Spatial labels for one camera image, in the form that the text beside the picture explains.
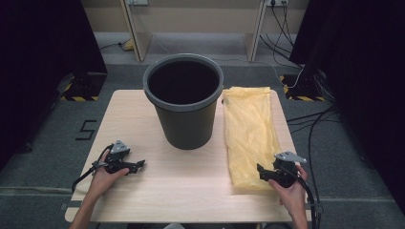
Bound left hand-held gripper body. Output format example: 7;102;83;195
104;139;132;176

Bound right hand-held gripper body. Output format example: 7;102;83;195
271;151;309;189

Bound yellow garbage bag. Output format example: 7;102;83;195
221;86;284;192

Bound dark grey trash bin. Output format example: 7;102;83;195
141;52;224;152

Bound person's right hand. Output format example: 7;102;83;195
267;164;309;218

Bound person's left hand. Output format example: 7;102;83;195
87;152;131;200

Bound grey tape strip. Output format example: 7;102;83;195
304;203;325;215
59;199;83;211

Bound hazard striped stand base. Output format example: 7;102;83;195
56;72;108;103
279;73;336;103

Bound small yellow object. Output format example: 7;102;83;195
122;38;136;52

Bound black curtain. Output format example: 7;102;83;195
0;0;108;173
288;0;405;218

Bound beige desk leg panel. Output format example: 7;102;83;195
243;0;268;63
119;0;154;63

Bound right hand-held gripper cable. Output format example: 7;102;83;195
286;166;322;229

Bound hand-held gripper cable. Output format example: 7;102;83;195
286;166;322;229
71;143;115;194

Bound left hand-held gripper cable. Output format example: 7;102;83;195
71;143;115;194

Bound black floor cables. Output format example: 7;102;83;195
286;105;340;229

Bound white floor cable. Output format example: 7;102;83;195
219;57;306;91

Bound thin black floor cable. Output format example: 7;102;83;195
99;41;129;52

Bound black wall socket cables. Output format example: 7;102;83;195
258;2;304;70

